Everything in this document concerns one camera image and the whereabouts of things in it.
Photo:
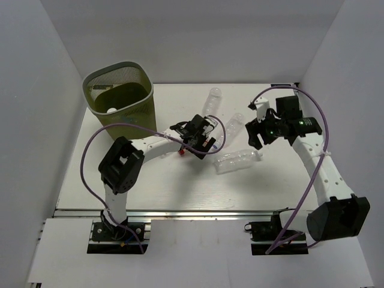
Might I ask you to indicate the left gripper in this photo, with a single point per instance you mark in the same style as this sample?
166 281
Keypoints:
207 145

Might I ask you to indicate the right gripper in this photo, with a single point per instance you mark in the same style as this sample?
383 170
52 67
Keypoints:
254 129

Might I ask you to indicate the clear crushed bottle front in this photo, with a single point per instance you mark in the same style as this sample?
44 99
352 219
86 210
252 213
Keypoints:
238 160

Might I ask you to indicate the red cap clear bottle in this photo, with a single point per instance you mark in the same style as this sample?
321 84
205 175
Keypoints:
182 152

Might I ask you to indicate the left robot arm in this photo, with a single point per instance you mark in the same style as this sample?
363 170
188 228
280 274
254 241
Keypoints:
121 166

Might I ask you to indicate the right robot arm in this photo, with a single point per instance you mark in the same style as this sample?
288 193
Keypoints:
340 212

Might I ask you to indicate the olive green mesh bin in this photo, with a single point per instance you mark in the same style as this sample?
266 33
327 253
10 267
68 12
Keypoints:
126 87

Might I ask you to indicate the white cap inside bin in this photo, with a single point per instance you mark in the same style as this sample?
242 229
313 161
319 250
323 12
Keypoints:
111 110

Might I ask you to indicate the clear bottle blue cap middle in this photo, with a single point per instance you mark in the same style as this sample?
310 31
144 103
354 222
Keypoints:
233 127

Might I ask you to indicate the clear bottle blue cap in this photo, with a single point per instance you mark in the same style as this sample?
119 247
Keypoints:
212 103
233 127

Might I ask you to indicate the clear bottle blue cap back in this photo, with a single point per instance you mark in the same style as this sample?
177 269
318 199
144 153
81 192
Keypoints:
212 103

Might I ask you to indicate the crushed clear bottle white cap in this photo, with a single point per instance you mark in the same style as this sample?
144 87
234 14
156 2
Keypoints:
165 155

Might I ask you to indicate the blue label sticker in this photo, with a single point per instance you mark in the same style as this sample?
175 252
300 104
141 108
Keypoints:
281 86

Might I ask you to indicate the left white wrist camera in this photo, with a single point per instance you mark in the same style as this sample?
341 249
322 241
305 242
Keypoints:
211 124

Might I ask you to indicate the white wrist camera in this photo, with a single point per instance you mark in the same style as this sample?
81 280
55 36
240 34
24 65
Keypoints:
211 124
260 106

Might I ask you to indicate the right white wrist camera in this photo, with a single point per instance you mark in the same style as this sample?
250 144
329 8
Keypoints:
260 106

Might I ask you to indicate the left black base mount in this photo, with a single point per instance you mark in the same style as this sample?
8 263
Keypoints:
102 241

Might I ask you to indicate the aluminium front rail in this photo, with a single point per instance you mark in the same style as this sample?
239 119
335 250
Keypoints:
146 216

